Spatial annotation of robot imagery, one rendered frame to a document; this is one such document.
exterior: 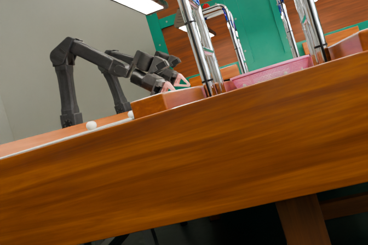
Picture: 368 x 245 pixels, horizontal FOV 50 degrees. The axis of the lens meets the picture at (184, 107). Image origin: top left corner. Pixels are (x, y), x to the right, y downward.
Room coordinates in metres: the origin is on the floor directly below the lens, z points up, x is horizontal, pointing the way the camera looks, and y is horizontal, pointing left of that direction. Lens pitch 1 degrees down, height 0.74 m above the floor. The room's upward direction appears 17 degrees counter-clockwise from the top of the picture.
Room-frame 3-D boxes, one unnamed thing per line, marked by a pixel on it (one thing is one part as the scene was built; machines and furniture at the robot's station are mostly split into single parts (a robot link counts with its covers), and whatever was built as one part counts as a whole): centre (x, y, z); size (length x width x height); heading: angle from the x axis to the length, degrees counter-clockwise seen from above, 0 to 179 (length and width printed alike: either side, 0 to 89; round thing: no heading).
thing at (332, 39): (2.17, -0.89, 0.83); 0.30 x 0.06 x 0.07; 75
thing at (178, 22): (1.90, -0.17, 1.08); 0.62 x 0.08 x 0.07; 165
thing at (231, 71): (2.34, -0.23, 0.83); 0.30 x 0.06 x 0.07; 75
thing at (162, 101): (1.45, -0.18, 0.71); 1.81 x 0.06 x 0.11; 165
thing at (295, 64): (1.29, -0.31, 0.72); 0.27 x 0.27 x 0.10
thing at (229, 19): (1.87, -0.25, 0.90); 0.20 x 0.19 x 0.45; 165
